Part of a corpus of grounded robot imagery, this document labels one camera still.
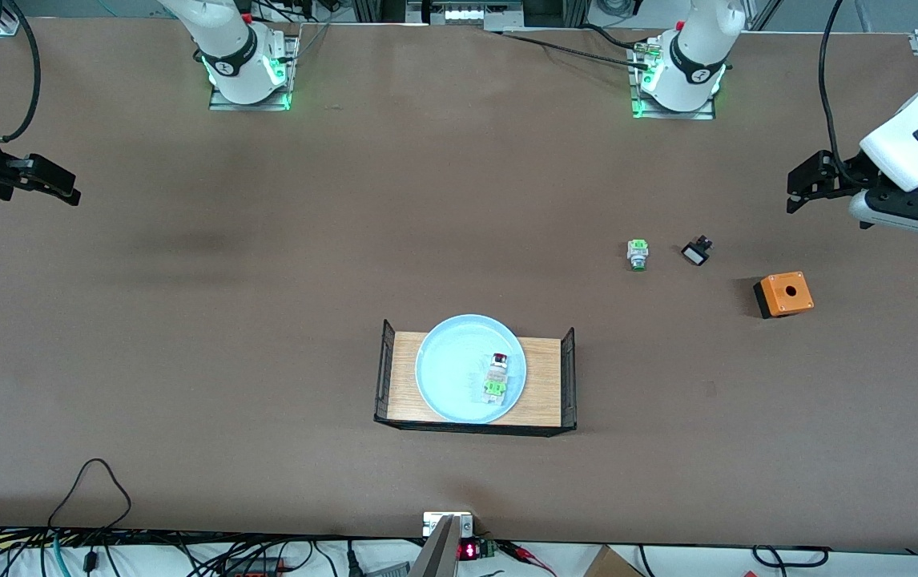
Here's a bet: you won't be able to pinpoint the red push button switch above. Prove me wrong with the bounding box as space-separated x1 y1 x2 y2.
481 351 509 404

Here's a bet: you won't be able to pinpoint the light blue round plate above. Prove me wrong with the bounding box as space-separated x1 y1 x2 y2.
415 314 527 424

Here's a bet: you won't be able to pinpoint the wooden tray black mesh sides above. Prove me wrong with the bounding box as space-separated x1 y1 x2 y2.
373 319 578 438

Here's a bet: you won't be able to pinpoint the brown cardboard piece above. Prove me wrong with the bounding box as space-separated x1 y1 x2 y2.
583 545 646 577

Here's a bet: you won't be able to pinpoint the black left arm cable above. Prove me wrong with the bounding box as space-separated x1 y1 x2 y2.
819 0 868 184

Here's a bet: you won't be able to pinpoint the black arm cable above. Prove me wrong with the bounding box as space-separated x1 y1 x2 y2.
0 0 42 143
819 0 868 184

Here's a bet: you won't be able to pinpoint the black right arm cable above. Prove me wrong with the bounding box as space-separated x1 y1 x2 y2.
0 0 42 143

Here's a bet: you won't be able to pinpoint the orange button enclosure box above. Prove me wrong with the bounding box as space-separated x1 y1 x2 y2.
753 272 815 320

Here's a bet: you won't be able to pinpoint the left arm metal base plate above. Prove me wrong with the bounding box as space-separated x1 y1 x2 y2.
630 36 718 121

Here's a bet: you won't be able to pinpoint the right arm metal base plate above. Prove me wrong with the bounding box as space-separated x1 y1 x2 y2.
209 32 300 111

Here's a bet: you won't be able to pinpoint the black cable across table edge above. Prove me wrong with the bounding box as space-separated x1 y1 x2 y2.
491 24 652 70

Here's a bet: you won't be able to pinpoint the thin black looped cable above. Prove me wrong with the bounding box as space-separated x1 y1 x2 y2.
48 458 132 531

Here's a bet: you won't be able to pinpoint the black coiled cable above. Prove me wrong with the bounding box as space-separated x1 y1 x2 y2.
751 545 831 568

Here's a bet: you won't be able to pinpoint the metal frame light strip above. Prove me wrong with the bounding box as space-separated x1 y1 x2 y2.
405 0 525 31

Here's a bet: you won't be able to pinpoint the red clip lead wire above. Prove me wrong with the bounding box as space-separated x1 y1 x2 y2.
497 540 558 577

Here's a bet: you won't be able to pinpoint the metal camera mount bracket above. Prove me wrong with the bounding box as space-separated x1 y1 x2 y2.
409 511 474 577

